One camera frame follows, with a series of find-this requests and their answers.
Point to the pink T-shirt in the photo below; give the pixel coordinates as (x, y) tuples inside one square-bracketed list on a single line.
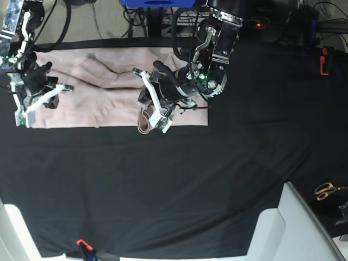
[(105, 89)]

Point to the black table leg post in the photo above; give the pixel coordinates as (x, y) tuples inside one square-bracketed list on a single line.
[(154, 22)]

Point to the white bin left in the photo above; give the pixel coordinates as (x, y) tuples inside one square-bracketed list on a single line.
[(16, 241)]

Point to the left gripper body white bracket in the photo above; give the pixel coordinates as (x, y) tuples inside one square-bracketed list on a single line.
[(171, 92)]

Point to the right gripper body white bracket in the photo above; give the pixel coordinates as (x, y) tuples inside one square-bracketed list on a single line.
[(33, 89)]

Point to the red black clamp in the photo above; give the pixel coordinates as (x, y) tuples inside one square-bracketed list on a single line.
[(88, 252)]

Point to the white bin right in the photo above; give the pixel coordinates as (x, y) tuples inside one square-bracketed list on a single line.
[(291, 232)]

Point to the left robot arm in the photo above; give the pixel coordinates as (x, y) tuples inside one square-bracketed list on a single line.
[(208, 61)]

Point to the black table cloth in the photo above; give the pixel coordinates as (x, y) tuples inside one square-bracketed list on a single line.
[(195, 192)]

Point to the white bin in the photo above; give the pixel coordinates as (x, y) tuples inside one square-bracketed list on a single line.
[(291, 232), (16, 241)]

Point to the red clamp on table edge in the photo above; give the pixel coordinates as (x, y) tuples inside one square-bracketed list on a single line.
[(326, 60)]

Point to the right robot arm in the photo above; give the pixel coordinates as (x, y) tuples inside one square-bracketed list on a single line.
[(18, 37)]

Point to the orange handled scissors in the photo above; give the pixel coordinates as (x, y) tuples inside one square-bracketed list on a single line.
[(325, 189)]

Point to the blue plastic box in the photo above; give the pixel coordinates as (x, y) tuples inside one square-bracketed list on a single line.
[(158, 3)]

